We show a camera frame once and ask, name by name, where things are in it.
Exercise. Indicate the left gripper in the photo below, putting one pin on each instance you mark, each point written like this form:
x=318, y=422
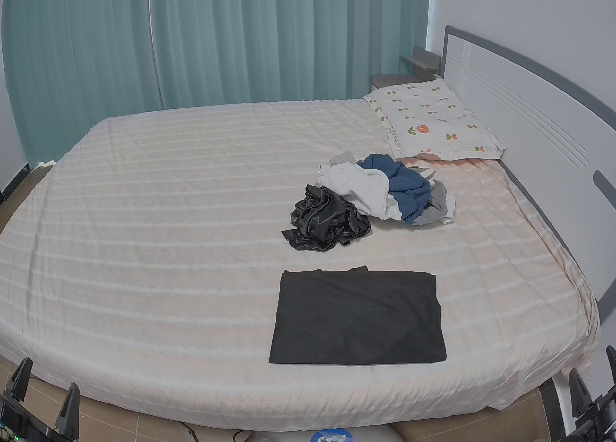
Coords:
x=24, y=423

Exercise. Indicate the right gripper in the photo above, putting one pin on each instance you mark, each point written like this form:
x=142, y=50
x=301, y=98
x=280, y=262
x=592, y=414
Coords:
x=599, y=423

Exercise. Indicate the pile of clothes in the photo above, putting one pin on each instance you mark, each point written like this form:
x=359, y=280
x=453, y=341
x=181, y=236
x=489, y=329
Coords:
x=365, y=189

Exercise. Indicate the white printed pillow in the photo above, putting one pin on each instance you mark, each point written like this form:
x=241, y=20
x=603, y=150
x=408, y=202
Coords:
x=433, y=117

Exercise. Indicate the grey bedside table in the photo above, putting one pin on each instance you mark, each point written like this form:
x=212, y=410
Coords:
x=390, y=80

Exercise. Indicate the bed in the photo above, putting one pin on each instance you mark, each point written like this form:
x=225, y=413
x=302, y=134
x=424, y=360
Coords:
x=168, y=238

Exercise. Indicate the black T-shirt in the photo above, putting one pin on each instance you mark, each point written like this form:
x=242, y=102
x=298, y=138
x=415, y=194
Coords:
x=356, y=319

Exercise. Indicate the black shiny garment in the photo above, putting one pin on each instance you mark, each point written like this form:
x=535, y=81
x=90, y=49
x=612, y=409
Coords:
x=327, y=223

